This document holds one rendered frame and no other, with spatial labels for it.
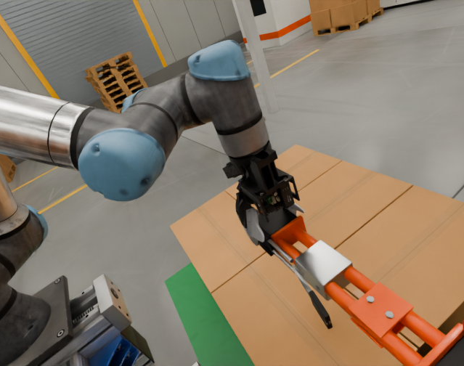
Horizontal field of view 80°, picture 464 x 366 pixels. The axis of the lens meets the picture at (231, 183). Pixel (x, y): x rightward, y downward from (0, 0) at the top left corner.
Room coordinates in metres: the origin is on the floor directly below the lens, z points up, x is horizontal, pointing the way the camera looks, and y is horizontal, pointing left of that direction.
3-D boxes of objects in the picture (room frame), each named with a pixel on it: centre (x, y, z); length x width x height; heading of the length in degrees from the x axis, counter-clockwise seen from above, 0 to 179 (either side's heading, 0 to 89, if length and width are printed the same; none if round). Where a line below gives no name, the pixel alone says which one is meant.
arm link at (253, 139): (0.40, -0.05, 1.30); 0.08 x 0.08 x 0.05
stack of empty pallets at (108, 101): (7.80, 1.67, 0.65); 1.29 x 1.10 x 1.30; 22
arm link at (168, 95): (0.42, 0.05, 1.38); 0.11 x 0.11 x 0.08; 71
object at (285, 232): (0.42, -0.05, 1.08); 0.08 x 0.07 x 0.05; 16
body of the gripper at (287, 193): (0.39, -0.05, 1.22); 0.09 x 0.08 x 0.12; 16
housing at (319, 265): (0.29, -0.08, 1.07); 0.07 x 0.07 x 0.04; 16
